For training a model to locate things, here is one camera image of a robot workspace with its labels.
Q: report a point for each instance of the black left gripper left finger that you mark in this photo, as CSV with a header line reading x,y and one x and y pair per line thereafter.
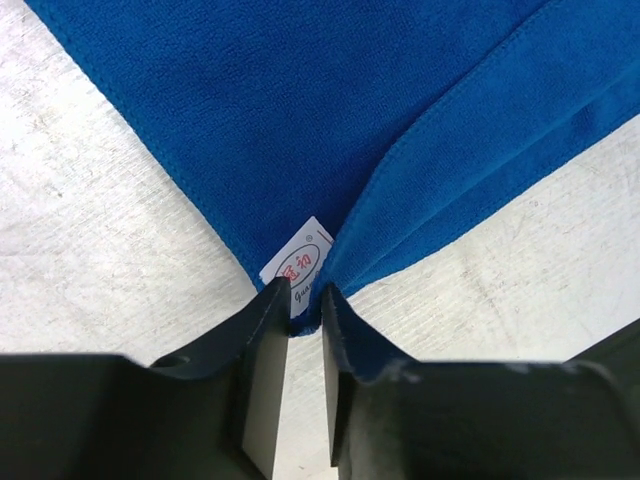
x,y
209,410

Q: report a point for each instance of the blue towel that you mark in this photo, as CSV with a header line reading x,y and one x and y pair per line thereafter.
x,y
397,125

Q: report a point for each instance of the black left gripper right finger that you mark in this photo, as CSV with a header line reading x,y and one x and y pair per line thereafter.
x,y
391,416

